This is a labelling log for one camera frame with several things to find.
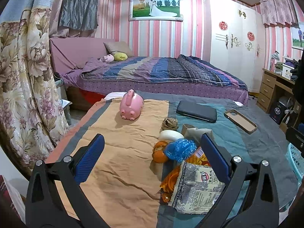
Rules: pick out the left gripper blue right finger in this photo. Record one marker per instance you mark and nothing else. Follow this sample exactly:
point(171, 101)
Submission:
point(218, 157)

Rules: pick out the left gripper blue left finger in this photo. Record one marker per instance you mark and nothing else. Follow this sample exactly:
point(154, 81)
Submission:
point(86, 158)

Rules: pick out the patterned snack bag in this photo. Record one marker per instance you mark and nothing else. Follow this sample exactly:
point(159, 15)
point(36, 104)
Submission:
point(196, 190)

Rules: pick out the blue plastic bag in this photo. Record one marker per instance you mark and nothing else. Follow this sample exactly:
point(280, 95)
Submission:
point(180, 149)

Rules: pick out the white plastic wrapper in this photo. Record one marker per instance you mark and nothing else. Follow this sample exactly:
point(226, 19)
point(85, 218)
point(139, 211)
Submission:
point(170, 135)

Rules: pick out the brown paper ball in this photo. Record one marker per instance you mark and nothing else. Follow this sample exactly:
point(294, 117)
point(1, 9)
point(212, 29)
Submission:
point(170, 123)

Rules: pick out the orange snack wrapper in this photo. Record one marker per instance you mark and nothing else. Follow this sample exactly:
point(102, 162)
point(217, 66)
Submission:
point(168, 184)

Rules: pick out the light blue trash basket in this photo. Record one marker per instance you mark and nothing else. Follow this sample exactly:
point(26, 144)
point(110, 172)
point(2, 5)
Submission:
point(296, 162)

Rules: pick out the black box under desk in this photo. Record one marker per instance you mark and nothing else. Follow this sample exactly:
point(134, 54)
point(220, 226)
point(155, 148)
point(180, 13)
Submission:
point(277, 112)

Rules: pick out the tan phone case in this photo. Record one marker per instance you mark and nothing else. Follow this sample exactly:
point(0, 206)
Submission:
point(241, 121)

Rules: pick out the black glasses case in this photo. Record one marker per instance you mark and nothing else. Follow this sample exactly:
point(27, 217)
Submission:
point(197, 111)

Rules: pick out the wooden desk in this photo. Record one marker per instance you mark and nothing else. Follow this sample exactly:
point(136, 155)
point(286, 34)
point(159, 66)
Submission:
point(273, 87)

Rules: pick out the floral curtain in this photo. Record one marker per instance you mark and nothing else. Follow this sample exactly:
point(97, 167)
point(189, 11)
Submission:
point(32, 116)

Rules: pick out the pink piggy bank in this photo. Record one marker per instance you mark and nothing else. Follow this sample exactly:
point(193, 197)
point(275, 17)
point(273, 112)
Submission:
point(131, 105)

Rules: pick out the desk lamp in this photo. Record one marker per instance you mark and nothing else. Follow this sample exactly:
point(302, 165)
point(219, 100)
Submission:
point(274, 59)

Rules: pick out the striped plaid quilt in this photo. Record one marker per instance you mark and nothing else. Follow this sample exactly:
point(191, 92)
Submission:
point(157, 70)

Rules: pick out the pink plush toy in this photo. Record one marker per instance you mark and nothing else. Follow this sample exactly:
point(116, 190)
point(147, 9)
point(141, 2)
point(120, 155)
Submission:
point(107, 58)

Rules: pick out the purple bed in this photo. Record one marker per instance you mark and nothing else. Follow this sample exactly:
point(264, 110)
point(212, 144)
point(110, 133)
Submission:
point(79, 63)

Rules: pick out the yellow plush toy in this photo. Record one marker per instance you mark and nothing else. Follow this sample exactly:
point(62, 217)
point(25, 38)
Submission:
point(120, 56)

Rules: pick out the white wardrobe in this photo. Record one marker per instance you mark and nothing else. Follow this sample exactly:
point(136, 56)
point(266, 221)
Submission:
point(234, 40)

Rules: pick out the beige pillow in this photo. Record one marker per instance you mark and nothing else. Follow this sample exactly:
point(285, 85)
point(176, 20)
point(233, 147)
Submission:
point(121, 46)

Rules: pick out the pink window valance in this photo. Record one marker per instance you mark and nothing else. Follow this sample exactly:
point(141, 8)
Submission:
point(276, 12)

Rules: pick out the grey hanging cloth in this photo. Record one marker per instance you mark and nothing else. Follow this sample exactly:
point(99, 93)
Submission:
point(79, 14)

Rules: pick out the framed wedding photo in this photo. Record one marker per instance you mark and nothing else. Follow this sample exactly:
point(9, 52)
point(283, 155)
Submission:
point(168, 10)

